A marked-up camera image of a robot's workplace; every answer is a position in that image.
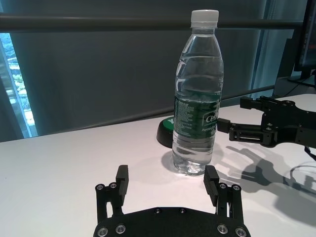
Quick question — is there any grey monitor desk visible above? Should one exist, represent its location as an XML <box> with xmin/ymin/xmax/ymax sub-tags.
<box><xmin>273</xmin><ymin>76</ymin><xmax>316</xmax><ymax>98</ymax></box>

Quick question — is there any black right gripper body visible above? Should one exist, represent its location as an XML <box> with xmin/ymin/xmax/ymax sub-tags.
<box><xmin>262</xmin><ymin>100</ymin><xmax>316</xmax><ymax>149</ymax></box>

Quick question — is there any clear water bottle green label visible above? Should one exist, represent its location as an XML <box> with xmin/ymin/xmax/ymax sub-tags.
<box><xmin>172</xmin><ymin>9</ymin><xmax>225</xmax><ymax>176</ymax></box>

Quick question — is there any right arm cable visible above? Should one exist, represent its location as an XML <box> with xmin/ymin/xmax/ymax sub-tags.
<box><xmin>288</xmin><ymin>145</ymin><xmax>316</xmax><ymax>185</ymax></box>

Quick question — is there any green YES button black base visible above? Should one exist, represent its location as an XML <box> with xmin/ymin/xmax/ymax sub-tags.
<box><xmin>157</xmin><ymin>117</ymin><xmax>176</xmax><ymax>149</ymax></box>

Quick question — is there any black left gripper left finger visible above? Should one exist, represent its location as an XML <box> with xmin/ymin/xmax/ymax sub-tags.
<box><xmin>95</xmin><ymin>164</ymin><xmax>129</xmax><ymax>224</ymax></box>

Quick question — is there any black monitor cable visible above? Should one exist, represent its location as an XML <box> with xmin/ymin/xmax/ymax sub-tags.
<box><xmin>278</xmin><ymin>80</ymin><xmax>301</xmax><ymax>96</ymax></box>

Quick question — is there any grey handrail bar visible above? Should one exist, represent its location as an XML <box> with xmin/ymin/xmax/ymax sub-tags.
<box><xmin>0</xmin><ymin>12</ymin><xmax>304</xmax><ymax>32</ymax></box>

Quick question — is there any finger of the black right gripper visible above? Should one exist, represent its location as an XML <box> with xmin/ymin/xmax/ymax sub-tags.
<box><xmin>216</xmin><ymin>118</ymin><xmax>275</xmax><ymax>148</ymax></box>
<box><xmin>240</xmin><ymin>96</ymin><xmax>275</xmax><ymax>113</ymax></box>

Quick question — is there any black computer monitor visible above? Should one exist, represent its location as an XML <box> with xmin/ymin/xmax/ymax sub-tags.
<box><xmin>286</xmin><ymin>0</ymin><xmax>316</xmax><ymax>88</ymax></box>

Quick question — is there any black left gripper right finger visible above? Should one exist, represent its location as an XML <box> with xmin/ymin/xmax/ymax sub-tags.
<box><xmin>203</xmin><ymin>164</ymin><xmax>245</xmax><ymax>223</ymax></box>

